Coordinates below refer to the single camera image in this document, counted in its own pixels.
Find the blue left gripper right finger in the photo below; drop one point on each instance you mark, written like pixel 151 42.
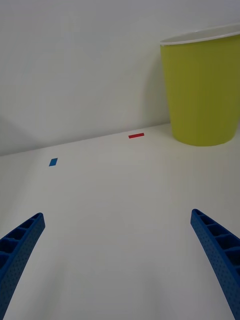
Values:
pixel 222 250

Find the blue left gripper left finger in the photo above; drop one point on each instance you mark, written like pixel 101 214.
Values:
pixel 17 255

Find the yellow-green plastic bin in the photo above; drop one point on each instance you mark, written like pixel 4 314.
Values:
pixel 202 100

